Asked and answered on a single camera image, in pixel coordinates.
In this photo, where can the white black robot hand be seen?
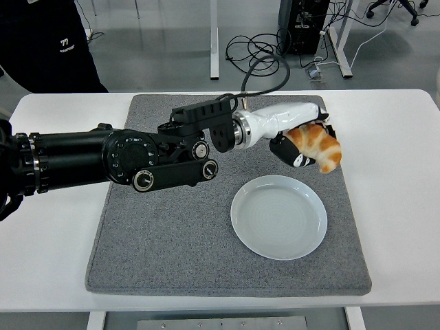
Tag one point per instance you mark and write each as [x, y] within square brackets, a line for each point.
[282, 117]

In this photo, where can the golden croissant bread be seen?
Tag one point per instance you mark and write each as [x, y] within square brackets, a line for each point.
[323, 144]

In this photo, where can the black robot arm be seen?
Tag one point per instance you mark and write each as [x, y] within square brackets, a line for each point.
[68, 158]

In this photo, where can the pale blue round plate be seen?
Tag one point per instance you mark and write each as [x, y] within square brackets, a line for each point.
[278, 220]

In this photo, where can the grey metal plate with screws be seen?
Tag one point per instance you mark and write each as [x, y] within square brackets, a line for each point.
[223, 324]

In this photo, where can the grey floor socket box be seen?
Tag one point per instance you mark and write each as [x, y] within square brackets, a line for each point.
[314, 74]

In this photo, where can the black computer tower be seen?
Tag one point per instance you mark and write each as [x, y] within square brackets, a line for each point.
[314, 41]

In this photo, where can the white desk leg with foot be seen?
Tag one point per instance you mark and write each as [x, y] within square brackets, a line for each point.
[343, 62]
[214, 51]

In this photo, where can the grey fabric mat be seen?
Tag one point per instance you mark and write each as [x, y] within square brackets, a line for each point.
[172, 240]

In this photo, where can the black office chair base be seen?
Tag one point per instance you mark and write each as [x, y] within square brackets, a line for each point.
[410, 8]

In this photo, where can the white table leg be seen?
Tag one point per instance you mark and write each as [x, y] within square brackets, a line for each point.
[95, 321]
[355, 319]

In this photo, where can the person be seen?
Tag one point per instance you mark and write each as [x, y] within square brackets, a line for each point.
[34, 51]

